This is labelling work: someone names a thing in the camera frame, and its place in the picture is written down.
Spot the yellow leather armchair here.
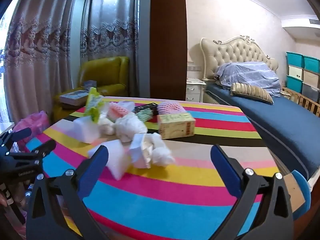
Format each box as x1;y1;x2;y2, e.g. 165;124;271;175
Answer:
51;56;130;125

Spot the flat cardboard box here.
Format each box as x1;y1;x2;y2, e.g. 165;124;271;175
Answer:
59;90;92;105

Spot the folded light blue quilt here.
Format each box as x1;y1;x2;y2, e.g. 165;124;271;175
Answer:
215;61;282;98

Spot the wooden crib rail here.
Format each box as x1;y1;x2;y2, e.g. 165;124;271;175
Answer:
282;86;320;118

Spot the white paper tissue pack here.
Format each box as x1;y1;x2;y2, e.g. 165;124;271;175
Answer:
129;133;157;168

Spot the dark teal box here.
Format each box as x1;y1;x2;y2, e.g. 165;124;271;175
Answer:
134;103;158;114

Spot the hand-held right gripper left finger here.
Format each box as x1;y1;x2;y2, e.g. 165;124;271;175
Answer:
26;144;110;240

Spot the brown wooden wardrobe panel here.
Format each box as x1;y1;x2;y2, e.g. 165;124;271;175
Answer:
149;0;188;103

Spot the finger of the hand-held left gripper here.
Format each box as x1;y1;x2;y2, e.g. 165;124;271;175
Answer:
10;140;57;164
0;127;33;144

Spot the white plastic bag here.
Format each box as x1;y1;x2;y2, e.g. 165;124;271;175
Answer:
99;116;117;134

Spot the rainbow striped tablecloth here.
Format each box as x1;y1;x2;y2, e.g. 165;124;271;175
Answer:
25;96;278;240

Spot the pink plastic bag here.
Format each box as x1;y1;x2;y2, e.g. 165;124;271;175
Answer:
12;111;50;150

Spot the beige lace curtain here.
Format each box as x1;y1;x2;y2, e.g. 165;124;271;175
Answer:
80;0;140;98
0;0;78;130

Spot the white tissue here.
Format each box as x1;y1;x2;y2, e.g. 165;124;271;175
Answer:
150;132;175;167
114;112;148;143

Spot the striped beige pillow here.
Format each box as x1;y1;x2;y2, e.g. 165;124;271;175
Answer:
230;82;274;105

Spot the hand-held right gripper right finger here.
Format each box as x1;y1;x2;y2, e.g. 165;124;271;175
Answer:
210;144;295;240

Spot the green snack packet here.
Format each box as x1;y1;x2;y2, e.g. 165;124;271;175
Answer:
85;87;104;120

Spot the bed with blue sheet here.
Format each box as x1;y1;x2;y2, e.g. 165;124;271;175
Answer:
204;82;320;180

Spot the white nightstand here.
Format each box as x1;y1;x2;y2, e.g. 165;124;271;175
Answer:
185;77;207;103

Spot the stack of storage boxes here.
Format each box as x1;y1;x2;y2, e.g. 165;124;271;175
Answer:
285;51;320;103

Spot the yellow cardboard box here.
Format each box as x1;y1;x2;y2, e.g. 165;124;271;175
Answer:
157;112;196;140

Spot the tufted cream headboard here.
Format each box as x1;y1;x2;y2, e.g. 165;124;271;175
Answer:
200;35;279;82

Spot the pink foam fruit net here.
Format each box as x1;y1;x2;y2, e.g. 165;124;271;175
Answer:
106;104;128;120
157;101;187;117

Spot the white foam block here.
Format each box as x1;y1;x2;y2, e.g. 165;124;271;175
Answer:
72;116;104;144
89;140;132;180

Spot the small picture booklet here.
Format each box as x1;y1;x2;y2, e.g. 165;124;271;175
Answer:
82;80;98;90

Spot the green foam fruit net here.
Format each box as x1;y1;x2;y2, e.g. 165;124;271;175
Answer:
136;110;153;122

